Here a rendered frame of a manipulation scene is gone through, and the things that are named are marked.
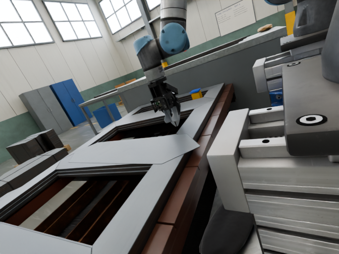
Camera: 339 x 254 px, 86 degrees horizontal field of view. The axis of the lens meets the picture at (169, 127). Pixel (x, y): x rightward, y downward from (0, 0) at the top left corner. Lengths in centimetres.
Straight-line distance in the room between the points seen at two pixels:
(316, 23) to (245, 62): 68
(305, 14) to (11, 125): 889
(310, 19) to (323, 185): 52
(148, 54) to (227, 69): 73
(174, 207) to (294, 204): 25
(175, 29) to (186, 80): 87
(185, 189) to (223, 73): 99
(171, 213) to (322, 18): 61
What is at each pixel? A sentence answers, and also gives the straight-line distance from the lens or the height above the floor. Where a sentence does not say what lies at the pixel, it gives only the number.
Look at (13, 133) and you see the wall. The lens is 898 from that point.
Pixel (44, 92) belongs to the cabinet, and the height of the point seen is 174.
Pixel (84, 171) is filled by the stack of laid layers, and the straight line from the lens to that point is 82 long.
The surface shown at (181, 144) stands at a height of 85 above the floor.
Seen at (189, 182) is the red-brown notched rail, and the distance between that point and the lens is 47.
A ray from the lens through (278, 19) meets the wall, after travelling 943.
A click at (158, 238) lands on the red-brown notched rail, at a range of 39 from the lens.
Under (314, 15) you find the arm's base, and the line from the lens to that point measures 67.
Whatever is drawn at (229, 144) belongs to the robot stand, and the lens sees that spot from 23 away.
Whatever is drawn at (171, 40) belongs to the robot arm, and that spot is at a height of 115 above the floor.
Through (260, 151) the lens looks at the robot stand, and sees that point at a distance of 22.
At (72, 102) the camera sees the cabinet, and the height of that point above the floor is 100.
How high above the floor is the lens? 111
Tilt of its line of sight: 19 degrees down
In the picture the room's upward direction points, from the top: 22 degrees counter-clockwise
